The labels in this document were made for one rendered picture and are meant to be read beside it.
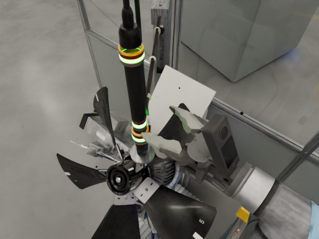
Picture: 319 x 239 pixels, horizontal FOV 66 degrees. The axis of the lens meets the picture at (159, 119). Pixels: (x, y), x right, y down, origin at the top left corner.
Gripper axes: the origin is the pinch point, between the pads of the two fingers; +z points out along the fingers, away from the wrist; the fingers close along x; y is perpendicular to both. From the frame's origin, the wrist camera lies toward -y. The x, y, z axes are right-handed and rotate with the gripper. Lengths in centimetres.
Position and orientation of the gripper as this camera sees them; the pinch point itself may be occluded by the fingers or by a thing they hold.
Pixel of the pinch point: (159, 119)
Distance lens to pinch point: 51.4
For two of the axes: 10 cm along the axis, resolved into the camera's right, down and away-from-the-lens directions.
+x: 6.4, -6.1, 4.7
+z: -7.7, -5.1, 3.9
